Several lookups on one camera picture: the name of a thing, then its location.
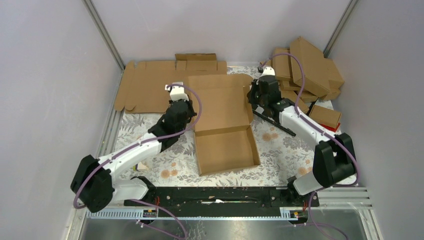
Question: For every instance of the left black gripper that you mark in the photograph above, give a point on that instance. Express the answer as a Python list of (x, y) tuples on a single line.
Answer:
[(192, 112)]

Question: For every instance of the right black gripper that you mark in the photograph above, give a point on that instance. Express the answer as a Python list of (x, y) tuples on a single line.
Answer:
[(254, 86)]

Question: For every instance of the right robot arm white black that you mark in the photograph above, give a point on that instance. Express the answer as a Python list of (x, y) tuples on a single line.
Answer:
[(334, 155)]

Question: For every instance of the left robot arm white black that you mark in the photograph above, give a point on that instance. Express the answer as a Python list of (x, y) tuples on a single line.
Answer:
[(96, 182)]

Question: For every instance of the large folded cardboard box top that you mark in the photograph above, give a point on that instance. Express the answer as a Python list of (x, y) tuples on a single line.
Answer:
[(310, 71)]

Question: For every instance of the folded cardboard box beside red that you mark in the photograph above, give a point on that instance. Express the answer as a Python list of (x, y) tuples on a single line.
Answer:
[(326, 117)]

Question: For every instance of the black white checkerboard panel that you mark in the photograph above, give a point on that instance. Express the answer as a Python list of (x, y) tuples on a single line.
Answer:
[(258, 111)]

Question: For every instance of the stack of flat cardboard blanks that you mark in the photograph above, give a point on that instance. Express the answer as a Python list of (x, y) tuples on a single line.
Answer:
[(143, 85)]

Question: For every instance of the small green white object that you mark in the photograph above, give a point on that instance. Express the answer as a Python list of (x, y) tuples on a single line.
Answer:
[(139, 167)]

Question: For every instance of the floral patterned table mat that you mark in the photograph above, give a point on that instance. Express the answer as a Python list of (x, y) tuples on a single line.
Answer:
[(281, 156)]

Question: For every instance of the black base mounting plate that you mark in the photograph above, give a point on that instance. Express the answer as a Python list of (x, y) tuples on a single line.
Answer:
[(227, 202)]

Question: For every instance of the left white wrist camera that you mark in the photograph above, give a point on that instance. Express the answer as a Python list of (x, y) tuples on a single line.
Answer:
[(177, 92)]

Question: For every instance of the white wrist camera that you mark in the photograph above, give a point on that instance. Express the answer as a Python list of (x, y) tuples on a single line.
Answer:
[(177, 92), (268, 73)]

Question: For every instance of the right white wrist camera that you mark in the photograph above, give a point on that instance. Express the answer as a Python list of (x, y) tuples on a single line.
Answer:
[(268, 73)]

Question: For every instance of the aluminium frame rail front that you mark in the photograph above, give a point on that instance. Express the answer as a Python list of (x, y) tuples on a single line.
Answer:
[(336, 198)]

